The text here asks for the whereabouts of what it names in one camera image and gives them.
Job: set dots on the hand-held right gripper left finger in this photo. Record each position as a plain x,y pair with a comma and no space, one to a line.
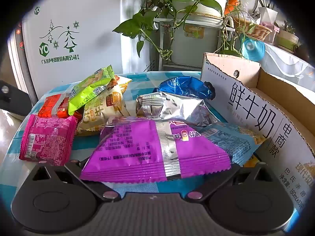
96,188

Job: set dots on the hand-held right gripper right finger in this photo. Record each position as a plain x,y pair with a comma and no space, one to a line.
216,182

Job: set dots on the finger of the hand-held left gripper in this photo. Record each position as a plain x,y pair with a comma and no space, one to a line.
9,98

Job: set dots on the pale yellow snack packet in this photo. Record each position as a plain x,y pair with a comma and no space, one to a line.
251,160

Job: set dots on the red snack packet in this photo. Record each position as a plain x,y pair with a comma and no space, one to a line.
51,105

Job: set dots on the light blue snack packet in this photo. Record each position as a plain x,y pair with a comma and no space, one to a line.
231,140

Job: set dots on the pink snack packet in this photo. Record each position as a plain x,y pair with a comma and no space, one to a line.
46,137

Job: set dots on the purple snack packet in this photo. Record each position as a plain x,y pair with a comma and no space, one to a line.
137,147

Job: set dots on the green snack packet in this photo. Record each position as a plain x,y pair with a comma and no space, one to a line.
88,88

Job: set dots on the cardboard box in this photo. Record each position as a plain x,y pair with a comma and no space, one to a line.
251,103

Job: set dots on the silver snack packet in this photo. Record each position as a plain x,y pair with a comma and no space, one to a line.
172,108

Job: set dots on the cream snack packet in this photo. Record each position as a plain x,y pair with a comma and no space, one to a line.
110,103

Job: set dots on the dark blue foil snack packet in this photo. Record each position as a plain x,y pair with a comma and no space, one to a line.
184,86

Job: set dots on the blue white checked tablecloth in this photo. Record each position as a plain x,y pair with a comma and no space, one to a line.
78,150

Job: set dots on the white appliance carton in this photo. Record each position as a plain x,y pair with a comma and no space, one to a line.
86,17

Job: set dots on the small trailing plant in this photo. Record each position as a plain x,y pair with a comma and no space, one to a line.
231,51

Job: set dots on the grey container with orange label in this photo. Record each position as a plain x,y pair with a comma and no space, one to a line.
194,41

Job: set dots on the white metal rack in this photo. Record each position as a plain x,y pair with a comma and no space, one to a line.
161,44

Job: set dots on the wicker basket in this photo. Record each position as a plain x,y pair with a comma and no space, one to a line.
256,30

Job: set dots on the small plant in green pot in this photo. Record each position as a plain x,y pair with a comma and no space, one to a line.
286,41

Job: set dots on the orange ornament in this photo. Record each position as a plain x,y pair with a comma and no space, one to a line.
231,5

